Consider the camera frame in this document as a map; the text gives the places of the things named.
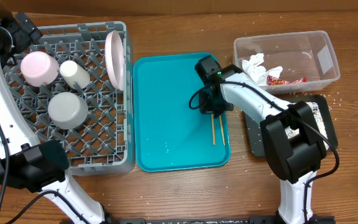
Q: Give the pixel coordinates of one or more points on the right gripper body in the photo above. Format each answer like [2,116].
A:
[209,105]

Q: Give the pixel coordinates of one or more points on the wooden chopstick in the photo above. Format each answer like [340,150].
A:
[213,129]
[222,130]

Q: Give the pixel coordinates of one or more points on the white napkin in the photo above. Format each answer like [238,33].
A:
[254,69]

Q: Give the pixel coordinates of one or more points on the red snack wrapper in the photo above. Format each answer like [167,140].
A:
[277,81]

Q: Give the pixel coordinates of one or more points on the large white plate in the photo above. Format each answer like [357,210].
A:
[114,59]

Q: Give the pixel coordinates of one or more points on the white cup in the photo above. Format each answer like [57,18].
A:
[73,73]

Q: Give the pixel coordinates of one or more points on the grey bowl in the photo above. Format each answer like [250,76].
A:
[67,110]

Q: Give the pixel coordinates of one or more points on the small pink bowl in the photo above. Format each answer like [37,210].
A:
[38,68]

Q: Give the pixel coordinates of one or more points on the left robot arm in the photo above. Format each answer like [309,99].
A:
[25,162]

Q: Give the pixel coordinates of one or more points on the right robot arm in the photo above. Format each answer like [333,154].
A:
[299,140]

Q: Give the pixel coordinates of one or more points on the grey dishwasher rack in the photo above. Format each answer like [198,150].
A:
[104,143]

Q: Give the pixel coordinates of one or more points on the black tray bin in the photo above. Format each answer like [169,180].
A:
[254,133]

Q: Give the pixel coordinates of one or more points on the teal plastic tray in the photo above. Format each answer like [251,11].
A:
[169,135]

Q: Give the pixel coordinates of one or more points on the clear plastic bin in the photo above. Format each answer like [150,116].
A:
[307,55]

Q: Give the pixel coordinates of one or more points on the pile of white rice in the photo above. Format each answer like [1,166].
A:
[319,121]

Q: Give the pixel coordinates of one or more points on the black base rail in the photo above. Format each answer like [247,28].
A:
[197,221]

